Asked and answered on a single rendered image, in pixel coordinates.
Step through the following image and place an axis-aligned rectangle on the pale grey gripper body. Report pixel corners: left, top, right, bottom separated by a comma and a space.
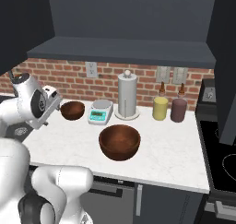
29, 92, 64, 131

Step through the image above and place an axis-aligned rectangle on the small brown wooden bowl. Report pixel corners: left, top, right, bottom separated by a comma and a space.
59, 100, 86, 122

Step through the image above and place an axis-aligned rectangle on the large brown wooden bowl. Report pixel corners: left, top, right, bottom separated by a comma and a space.
98, 124, 142, 162

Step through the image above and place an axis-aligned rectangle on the dark grey cabinet door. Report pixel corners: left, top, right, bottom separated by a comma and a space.
206, 0, 236, 146
0, 0, 56, 77

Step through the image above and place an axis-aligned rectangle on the white teal kitchen scale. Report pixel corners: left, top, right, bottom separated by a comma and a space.
88, 99, 114, 126

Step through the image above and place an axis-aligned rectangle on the white paper towel holder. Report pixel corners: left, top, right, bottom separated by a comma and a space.
113, 69, 141, 122

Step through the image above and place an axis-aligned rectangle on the yellow squeeze bottle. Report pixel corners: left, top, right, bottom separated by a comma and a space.
152, 81, 170, 122

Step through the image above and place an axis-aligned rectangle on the grey dishwasher front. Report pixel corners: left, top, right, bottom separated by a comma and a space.
78, 174, 136, 224

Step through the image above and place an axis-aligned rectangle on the maroon squeeze bottle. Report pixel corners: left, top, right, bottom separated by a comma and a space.
171, 82, 189, 124

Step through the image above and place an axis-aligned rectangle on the dark grey base cupboard door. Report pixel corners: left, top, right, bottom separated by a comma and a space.
133, 183, 207, 224

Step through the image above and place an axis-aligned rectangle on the black stove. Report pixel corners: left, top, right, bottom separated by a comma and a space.
195, 78, 236, 224

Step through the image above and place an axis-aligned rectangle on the white wall outlet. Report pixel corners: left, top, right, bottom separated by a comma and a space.
85, 61, 99, 79

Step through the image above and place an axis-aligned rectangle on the grey dishwasher handle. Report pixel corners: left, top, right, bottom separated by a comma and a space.
90, 181, 124, 198

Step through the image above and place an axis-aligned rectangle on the dark grey open wall cabinet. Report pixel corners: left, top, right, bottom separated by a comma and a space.
12, 0, 235, 70

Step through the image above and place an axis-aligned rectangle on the white light switch plate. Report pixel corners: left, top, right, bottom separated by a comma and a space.
155, 65, 171, 84
171, 66, 189, 86

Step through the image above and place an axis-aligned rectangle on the silver cupboard door handle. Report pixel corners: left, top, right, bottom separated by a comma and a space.
136, 184, 144, 217

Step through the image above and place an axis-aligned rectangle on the silver oven door handle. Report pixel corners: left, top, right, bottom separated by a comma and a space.
214, 199, 236, 220

